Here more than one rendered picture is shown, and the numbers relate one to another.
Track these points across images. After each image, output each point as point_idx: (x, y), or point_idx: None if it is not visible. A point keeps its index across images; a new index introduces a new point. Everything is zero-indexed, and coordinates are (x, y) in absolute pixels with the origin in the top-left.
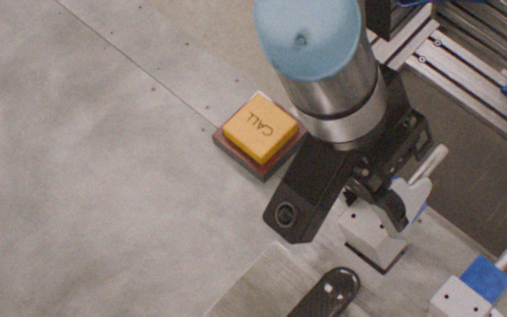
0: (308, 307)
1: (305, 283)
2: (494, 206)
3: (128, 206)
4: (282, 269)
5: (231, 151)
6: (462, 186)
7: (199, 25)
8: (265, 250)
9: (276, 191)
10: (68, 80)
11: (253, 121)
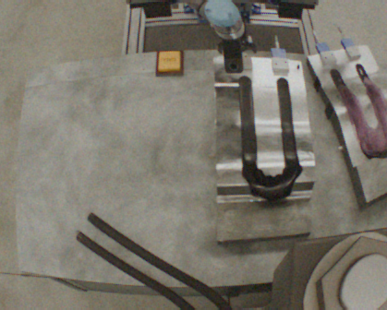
0: (242, 95)
1: (235, 89)
2: (214, 45)
3: (148, 115)
4: (224, 89)
5: (165, 74)
6: (199, 47)
7: None
8: (214, 89)
9: (224, 62)
10: (91, 98)
11: (166, 60)
